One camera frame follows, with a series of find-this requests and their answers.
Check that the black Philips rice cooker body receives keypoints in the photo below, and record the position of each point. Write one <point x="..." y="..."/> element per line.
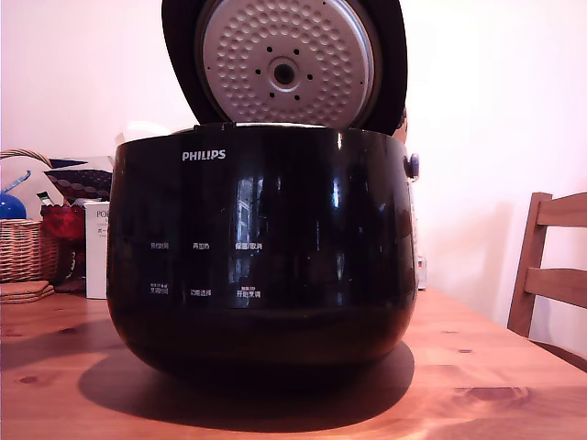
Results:
<point x="275" y="220"/>

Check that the woven wicker basket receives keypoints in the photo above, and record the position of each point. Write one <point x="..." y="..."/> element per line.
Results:
<point x="20" y="249"/>

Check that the black rice cooker lid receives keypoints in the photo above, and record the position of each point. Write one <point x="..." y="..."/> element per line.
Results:
<point x="238" y="55"/>

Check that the blue glass ornament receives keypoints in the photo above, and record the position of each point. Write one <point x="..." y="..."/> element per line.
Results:
<point x="11" y="206"/>

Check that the white printed carton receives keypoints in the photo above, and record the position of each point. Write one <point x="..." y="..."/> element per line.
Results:
<point x="95" y="266"/>

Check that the small white box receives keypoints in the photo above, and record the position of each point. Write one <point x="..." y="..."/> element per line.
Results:
<point x="422" y="274"/>

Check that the tan woven hat dark band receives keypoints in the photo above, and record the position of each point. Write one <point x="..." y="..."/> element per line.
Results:
<point x="401" y="126"/>

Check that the white paper bag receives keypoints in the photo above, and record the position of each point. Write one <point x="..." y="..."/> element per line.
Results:
<point x="144" y="128"/>

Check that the stack of cork coasters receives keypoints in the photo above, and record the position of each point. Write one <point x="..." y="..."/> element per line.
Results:
<point x="25" y="292"/>

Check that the wooden chair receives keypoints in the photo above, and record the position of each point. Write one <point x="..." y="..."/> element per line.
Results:
<point x="527" y="275"/>

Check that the dotted dark patterned bag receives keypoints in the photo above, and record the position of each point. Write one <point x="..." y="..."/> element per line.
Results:
<point x="85" y="181"/>

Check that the green black packet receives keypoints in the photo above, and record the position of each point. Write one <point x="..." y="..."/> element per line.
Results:
<point x="44" y="198"/>

